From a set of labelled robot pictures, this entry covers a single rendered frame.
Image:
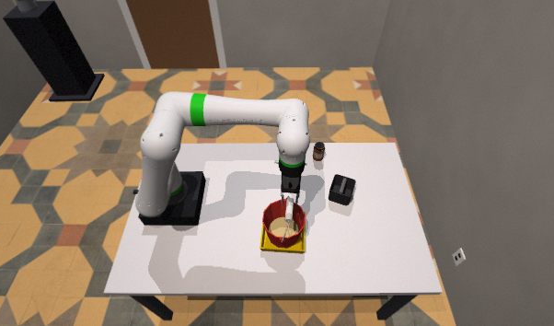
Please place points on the yellow shallow square tray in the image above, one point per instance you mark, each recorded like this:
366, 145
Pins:
266, 245

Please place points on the small spice jar with black lid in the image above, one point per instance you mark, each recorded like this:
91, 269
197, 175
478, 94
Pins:
319, 149

